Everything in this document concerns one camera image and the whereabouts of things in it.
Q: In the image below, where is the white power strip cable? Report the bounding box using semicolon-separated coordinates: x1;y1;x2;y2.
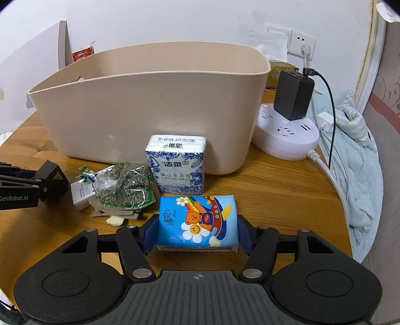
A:
307;149;357;261

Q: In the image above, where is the brown box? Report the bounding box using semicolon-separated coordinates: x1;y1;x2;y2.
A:
266;59;301;91

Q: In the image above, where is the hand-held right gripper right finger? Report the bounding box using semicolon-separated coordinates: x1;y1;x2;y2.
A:
236;215;334;279

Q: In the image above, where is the beige plastic storage bin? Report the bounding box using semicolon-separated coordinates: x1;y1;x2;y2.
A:
28;42;271;176

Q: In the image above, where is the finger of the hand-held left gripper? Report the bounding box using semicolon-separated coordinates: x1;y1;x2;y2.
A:
0;160;70;201

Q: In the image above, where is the small white adapter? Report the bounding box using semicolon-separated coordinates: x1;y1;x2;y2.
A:
317;112;336;132

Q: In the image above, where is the round white power strip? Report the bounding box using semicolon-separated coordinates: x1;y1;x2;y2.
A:
252;103;321;162

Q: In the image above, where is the black charger adapter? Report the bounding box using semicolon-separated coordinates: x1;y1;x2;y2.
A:
274;70;315;121

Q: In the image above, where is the light blue blanket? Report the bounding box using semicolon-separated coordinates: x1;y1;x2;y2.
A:
325;92;386;264

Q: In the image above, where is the black charger cable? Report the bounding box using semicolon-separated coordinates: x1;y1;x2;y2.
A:
302;67;337;169

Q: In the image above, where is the red snack packet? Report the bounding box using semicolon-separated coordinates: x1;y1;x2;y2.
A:
71;44;96;65

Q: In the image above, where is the beige hair clip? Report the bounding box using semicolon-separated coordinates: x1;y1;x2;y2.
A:
89;196;142;220

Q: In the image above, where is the white plug with cable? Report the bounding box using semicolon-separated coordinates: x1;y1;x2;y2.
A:
299;44;311;69

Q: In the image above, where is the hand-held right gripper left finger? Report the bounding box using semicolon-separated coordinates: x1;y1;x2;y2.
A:
61;215;160;279

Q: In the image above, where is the blue floral tissue pack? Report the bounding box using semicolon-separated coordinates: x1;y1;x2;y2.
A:
144;134;209;194

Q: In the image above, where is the clear bag of dried herbs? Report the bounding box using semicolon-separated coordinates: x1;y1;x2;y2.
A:
78;160;156;209

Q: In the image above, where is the white wall switch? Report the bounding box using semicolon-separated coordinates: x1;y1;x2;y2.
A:
266;26;293;54

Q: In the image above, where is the cartoon bear tissue pack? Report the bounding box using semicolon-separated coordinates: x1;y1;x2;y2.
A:
156;194;240;254

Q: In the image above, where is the small white box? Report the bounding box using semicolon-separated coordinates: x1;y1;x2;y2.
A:
70;180;98;211

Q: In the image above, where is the white wall socket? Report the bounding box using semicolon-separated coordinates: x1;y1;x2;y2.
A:
287;29;317;61

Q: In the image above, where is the grey board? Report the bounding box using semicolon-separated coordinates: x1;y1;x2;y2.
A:
58;20;73;72

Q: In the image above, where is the white framed headboard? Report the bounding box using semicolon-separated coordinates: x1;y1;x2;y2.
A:
354;0;400;325

